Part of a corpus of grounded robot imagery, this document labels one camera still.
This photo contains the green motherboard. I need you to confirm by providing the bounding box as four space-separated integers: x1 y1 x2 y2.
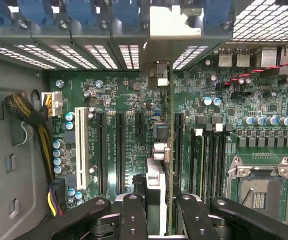
42 47 288 231

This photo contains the white power connector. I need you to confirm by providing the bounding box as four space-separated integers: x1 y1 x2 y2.
40 91 63 118

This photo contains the short black expansion slot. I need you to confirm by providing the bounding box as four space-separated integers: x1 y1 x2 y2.
134 111 146 138

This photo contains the braided yellow black cable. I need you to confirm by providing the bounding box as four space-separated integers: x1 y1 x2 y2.
3 91 57 185

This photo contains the white expansion slot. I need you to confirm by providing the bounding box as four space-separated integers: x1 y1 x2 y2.
73 106 90 191

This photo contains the black RAM slot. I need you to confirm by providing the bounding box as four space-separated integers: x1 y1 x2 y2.
211 123 220 201
204 129 212 201
219 129 227 200

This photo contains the multicolour wire bundle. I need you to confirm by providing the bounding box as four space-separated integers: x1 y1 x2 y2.
46 177 67 218

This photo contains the CPU socket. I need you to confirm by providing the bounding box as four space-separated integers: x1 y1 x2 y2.
226 155 288 227

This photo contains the long black expansion slot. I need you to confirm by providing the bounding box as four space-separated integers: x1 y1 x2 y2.
173 111 185 182
115 111 127 195
97 111 109 195

